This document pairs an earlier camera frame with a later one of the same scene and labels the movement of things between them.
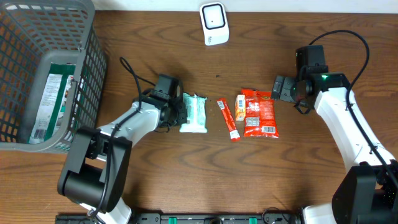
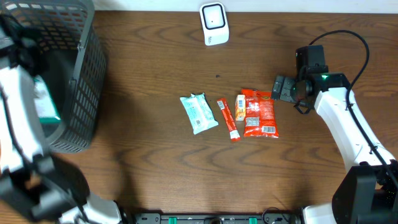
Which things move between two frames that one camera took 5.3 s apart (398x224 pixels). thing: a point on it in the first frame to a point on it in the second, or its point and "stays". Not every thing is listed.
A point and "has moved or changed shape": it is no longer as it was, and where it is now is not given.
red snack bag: [260, 120] stays
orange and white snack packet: [240, 107] stays
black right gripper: [285, 93] stays
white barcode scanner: [214, 22] stays
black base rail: [188, 218] stays
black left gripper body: [176, 116] to [32, 53]
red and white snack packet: [229, 120] stays
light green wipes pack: [195, 107] has moved or changed shape
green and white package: [54, 107] has moved or changed shape
